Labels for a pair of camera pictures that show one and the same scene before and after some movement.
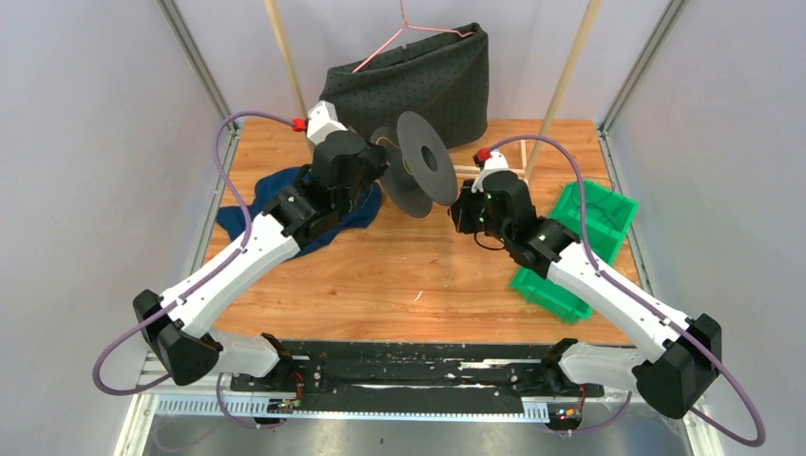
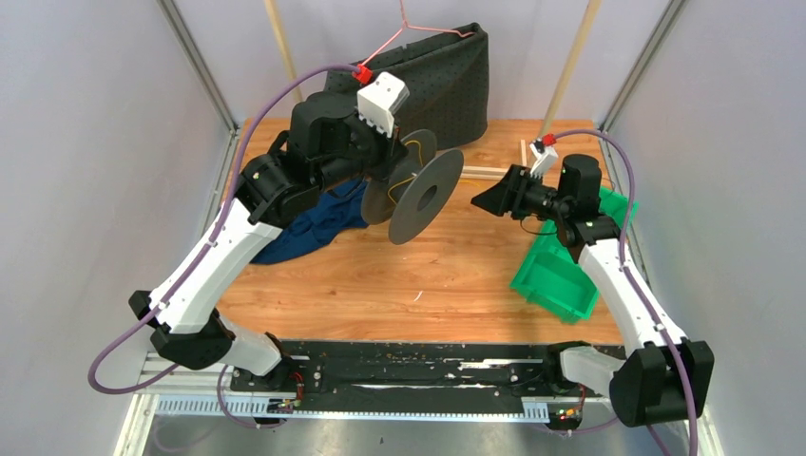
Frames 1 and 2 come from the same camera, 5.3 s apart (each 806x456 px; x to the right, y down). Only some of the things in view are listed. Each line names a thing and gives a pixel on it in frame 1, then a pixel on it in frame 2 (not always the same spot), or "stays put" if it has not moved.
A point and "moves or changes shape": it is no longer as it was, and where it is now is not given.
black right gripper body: (472, 217) → (533, 196)
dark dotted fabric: (445, 79) stays put
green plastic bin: (608, 217) stays put
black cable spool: (421, 172) moves or changes shape
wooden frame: (527, 161) stays put
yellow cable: (403, 160) moves or changes shape
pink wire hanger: (406, 26) stays put
